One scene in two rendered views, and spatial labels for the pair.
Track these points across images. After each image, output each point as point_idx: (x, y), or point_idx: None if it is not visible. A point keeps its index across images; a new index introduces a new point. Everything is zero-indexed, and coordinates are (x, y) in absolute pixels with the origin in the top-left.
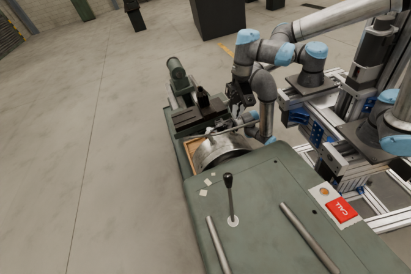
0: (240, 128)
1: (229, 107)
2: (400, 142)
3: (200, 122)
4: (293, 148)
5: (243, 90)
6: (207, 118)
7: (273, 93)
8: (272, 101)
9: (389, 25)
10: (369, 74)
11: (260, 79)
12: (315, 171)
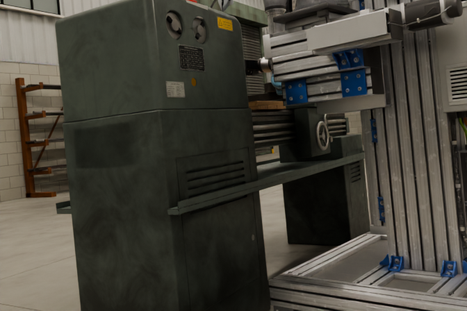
0: (211, 5)
1: None
2: None
3: (263, 98)
4: (229, 14)
5: None
6: (267, 90)
7: None
8: (269, 7)
9: None
10: None
11: None
12: (212, 8)
